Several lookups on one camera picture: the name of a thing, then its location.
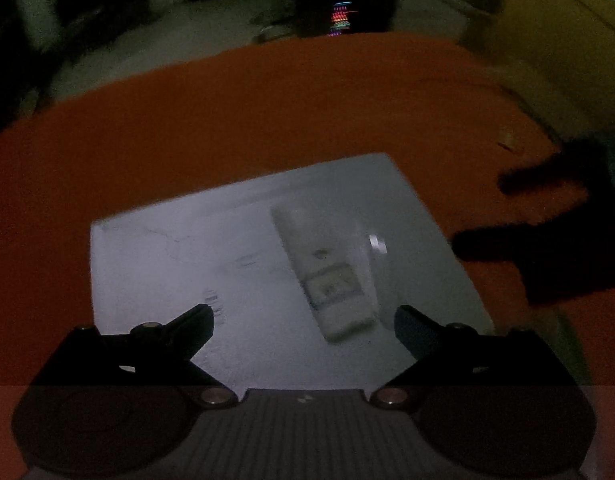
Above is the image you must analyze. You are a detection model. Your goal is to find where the white remote control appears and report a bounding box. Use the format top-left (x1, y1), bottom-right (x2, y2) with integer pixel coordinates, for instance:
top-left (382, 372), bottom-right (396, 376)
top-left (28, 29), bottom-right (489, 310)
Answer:
top-left (271, 203), bottom-right (377, 342)

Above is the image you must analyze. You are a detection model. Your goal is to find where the small yellow paper scrap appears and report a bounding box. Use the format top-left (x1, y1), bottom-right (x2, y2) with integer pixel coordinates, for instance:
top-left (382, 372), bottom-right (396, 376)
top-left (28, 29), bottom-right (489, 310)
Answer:
top-left (497, 129), bottom-right (523, 154)

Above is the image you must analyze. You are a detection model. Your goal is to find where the yellow wooden board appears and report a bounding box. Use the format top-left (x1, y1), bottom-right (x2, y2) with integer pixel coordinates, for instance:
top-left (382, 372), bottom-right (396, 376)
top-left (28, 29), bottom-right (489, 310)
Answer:
top-left (461, 0), bottom-right (615, 138)

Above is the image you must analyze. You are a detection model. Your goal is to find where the flat white box lid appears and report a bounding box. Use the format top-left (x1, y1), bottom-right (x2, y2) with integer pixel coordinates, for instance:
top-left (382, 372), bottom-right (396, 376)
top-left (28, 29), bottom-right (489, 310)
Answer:
top-left (91, 154), bottom-right (493, 393)

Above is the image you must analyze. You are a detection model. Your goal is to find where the rgb lit computer case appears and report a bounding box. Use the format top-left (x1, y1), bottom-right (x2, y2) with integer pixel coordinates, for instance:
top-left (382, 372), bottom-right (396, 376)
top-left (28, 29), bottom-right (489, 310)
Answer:
top-left (327, 0), bottom-right (355, 37)

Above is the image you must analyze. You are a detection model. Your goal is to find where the orange red tablecloth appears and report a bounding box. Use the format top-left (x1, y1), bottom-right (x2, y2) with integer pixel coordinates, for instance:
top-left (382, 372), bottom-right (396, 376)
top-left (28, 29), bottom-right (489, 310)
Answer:
top-left (0, 34), bottom-right (585, 479)

